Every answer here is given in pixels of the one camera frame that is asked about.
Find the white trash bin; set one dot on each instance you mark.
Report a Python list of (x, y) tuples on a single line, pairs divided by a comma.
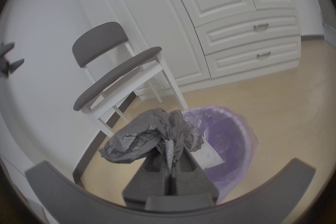
[(242, 139)]

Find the crumpled white paper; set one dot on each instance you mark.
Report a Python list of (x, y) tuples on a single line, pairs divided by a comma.
[(207, 157)]

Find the grey and white chair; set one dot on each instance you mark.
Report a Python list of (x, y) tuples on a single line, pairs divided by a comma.
[(99, 41)]

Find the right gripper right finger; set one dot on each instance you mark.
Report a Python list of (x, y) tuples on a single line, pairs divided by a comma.
[(195, 181)]

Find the purple plastic bag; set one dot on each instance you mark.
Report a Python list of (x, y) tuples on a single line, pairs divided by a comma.
[(231, 144)]

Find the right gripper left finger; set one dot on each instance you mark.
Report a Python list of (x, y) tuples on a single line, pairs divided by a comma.
[(147, 181)]

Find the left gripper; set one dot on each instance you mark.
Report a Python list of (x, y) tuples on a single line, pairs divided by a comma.
[(4, 66)]

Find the black plastic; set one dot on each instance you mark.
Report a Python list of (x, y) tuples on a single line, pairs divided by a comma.
[(136, 136)]

